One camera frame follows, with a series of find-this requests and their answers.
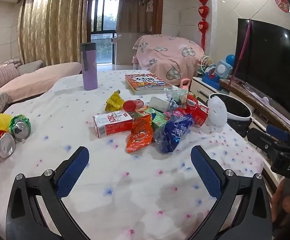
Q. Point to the orange snack packet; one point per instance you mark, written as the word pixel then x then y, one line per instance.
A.
pixel 140 135

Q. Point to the pink heart-print cover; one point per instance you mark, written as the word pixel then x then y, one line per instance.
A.
pixel 167 55

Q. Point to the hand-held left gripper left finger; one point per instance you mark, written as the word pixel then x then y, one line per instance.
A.
pixel 72 172

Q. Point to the pink sofa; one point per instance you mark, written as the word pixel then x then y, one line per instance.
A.
pixel 35 80

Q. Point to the red snack packet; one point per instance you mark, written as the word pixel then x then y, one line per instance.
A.
pixel 197 111

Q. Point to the pink striped pillow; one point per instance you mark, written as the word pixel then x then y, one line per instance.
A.
pixel 2 77

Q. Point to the white tissue pack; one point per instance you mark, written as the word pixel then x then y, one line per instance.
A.
pixel 157 103

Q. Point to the wooden door frame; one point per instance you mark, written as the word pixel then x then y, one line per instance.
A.
pixel 158 10

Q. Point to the person's right hand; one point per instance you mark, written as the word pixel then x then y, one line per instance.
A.
pixel 288 205

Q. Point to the white floral tablecloth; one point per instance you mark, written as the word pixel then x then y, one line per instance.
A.
pixel 125 180

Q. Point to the yellow wrapper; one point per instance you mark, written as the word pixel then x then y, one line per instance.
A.
pixel 114 101

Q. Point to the television stand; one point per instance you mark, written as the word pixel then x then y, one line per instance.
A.
pixel 259 105

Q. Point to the beige patterned curtain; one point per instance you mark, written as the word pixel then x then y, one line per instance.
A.
pixel 50 22

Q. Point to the purple insulated tumbler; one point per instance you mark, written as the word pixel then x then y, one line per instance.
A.
pixel 88 67

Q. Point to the round red wall sticker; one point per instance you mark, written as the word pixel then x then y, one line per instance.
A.
pixel 282 3

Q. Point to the thick orange book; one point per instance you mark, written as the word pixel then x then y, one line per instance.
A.
pixel 146 81

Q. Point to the pink stick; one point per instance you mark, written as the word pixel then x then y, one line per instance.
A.
pixel 243 45

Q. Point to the black television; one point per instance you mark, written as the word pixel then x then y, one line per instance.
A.
pixel 272 67

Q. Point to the blue snack packet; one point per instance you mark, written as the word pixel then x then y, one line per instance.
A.
pixel 173 133

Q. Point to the red cylindrical container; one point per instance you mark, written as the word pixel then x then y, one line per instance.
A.
pixel 131 105

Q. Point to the green snack packet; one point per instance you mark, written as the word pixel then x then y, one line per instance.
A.
pixel 158 118

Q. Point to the blue spiky ball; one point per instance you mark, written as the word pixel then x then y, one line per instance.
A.
pixel 230 58

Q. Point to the red hanging knot decoration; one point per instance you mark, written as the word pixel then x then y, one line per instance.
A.
pixel 203 10

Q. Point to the white bin with black bag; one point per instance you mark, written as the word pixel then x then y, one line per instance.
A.
pixel 238 110

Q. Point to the crushed red can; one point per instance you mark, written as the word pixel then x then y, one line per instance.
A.
pixel 1 145

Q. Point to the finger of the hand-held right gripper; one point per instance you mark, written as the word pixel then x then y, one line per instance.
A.
pixel 281 133
pixel 264 140

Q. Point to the blue toy box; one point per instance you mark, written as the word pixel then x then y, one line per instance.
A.
pixel 216 76

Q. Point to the colourful wheel toy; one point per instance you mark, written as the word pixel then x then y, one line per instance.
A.
pixel 205 63

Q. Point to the crushed green can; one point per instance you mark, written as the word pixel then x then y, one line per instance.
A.
pixel 20 127

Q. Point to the yellow ribbed plastic cup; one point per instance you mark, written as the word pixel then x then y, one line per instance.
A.
pixel 0 121

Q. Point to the red and white carton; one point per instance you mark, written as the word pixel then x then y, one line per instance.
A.
pixel 111 123

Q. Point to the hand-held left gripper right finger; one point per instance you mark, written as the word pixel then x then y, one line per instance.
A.
pixel 206 172

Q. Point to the pale wrappers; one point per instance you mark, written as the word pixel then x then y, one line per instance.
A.
pixel 176 96

